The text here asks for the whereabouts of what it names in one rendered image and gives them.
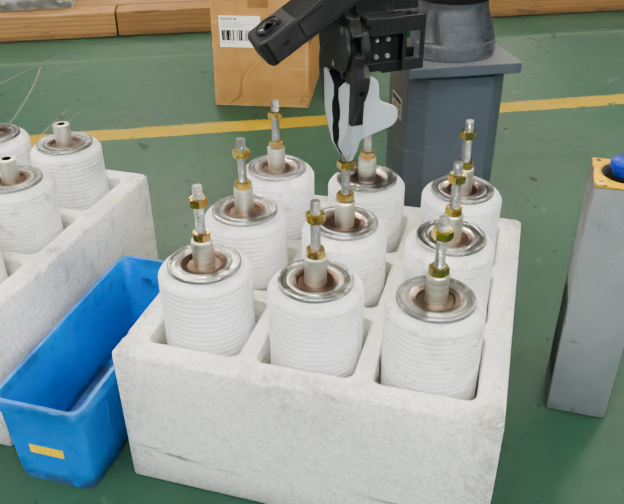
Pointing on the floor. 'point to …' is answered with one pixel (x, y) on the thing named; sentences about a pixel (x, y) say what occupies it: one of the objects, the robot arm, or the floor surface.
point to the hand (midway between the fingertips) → (339, 147)
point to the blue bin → (78, 381)
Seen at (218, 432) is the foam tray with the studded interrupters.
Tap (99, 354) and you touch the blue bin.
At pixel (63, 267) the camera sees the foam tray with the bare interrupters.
